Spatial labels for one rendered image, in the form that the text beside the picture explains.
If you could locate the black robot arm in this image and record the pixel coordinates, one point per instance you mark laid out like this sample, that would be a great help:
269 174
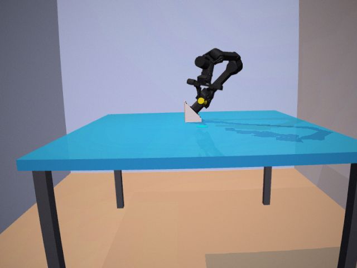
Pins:
207 62

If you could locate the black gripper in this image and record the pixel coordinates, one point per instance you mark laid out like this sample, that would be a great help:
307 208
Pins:
210 86

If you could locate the yellow cylinder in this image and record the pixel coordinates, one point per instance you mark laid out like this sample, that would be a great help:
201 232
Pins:
201 101

